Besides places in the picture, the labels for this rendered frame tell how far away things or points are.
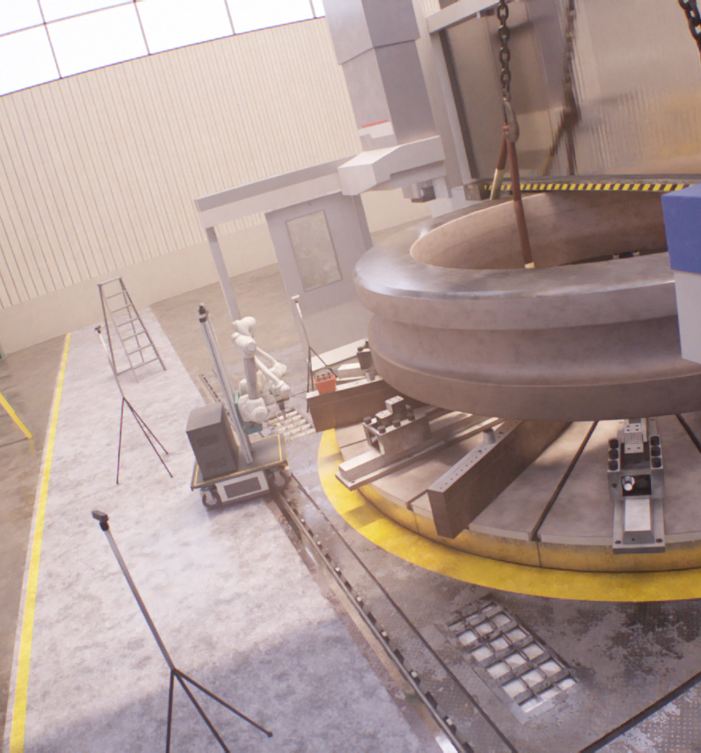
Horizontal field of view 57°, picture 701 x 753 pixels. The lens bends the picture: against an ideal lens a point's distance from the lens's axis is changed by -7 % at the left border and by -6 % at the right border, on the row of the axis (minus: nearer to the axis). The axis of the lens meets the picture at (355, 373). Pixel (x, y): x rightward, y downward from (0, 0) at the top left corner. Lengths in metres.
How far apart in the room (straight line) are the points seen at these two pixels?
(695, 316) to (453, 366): 3.65
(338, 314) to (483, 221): 2.65
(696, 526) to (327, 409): 3.68
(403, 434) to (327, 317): 4.34
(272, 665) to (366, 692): 0.72
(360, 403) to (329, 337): 3.16
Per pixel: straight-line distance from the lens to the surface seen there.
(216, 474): 6.52
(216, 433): 6.35
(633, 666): 4.10
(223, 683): 4.67
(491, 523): 4.78
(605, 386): 4.56
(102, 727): 4.83
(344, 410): 6.70
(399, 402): 5.63
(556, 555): 4.71
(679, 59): 6.85
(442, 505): 4.56
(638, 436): 4.54
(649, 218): 8.85
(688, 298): 1.64
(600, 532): 4.54
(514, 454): 5.15
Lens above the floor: 2.96
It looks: 19 degrees down
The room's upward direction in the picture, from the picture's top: 15 degrees counter-clockwise
